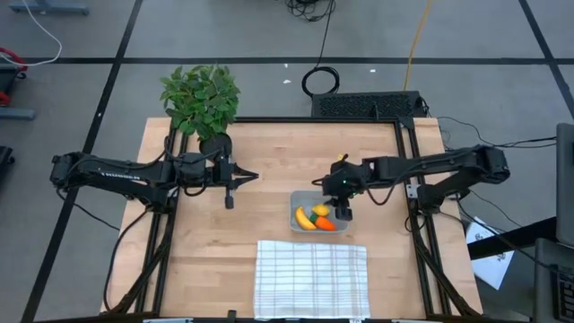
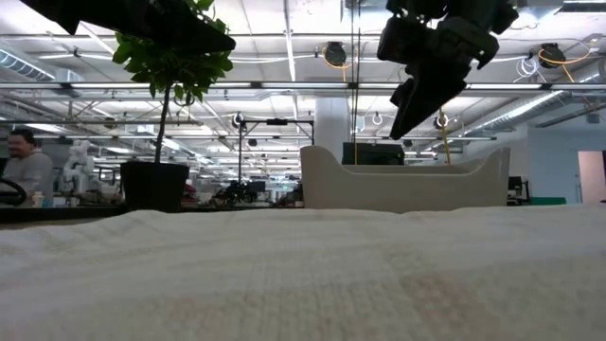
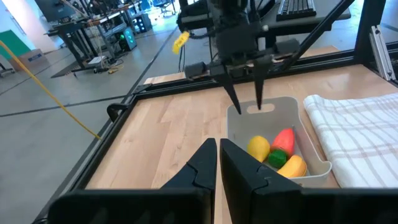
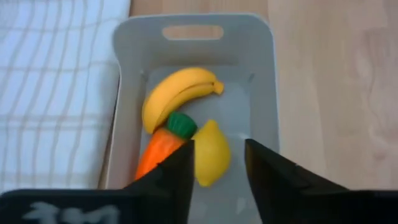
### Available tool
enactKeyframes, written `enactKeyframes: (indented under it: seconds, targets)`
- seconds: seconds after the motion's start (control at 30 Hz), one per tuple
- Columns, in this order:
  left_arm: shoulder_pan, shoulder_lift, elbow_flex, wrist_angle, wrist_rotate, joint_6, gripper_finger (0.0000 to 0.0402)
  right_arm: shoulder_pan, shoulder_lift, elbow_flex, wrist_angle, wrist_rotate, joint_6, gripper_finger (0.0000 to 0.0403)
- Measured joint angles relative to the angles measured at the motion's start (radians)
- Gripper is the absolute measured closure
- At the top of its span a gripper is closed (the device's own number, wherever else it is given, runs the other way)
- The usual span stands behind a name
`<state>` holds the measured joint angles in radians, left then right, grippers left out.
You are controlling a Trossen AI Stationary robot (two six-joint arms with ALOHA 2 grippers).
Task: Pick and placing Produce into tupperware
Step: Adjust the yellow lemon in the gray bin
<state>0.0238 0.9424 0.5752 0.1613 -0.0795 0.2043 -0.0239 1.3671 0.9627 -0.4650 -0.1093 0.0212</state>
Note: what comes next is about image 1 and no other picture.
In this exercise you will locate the green plant in black pot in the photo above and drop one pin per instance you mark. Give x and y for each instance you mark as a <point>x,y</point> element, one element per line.
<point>199,98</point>

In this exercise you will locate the grey plastic bin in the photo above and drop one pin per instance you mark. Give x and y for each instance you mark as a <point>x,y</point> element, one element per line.
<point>300,197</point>

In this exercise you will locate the yellow toy lemon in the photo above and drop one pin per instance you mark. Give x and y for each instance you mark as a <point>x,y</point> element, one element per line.
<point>321,210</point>

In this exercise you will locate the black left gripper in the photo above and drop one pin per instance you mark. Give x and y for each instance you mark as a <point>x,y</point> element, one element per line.
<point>216,172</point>

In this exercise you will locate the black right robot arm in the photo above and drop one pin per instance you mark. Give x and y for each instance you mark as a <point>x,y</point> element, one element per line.
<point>448,161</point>

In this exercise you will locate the black perforated computer case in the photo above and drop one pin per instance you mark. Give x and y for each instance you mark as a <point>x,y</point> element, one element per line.
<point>367,104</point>

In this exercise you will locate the black keyboard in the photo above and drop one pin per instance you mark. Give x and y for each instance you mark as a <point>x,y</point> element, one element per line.
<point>566,294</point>

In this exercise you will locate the grey cabinet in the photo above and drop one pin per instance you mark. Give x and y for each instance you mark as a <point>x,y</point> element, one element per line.
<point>566,179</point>

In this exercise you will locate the silver mounting plate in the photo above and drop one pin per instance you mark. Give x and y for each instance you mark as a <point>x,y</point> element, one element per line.
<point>413,191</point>

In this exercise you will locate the black bar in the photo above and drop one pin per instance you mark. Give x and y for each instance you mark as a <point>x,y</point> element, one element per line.
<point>515,238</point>

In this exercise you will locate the white frame strip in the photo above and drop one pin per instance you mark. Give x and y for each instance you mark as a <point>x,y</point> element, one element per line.
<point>168,320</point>

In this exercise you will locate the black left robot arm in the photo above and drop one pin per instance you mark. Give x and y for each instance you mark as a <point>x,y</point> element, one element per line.
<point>112,172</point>

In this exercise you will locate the grey desk foot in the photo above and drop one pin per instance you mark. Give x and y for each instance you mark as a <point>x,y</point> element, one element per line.
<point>49,7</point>
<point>15,113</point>

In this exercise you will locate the yellow toy banana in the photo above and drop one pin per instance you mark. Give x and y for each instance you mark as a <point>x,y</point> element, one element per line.
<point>304,220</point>

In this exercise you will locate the orange toy carrot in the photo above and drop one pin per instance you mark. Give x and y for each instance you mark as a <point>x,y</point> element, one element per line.
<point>326,224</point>

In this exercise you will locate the small black edge clamp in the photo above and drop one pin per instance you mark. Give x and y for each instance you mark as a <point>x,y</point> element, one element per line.
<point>231,316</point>

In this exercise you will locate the yellow tag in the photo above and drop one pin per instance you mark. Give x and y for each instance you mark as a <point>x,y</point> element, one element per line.
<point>341,157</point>

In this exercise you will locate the white checked towel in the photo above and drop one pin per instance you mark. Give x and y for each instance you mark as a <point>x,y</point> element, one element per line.
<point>311,280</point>

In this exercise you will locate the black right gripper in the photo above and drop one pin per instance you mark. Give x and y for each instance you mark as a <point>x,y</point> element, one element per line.
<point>356,177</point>

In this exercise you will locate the white printed paper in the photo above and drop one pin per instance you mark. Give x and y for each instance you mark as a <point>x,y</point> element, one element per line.
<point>493,269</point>

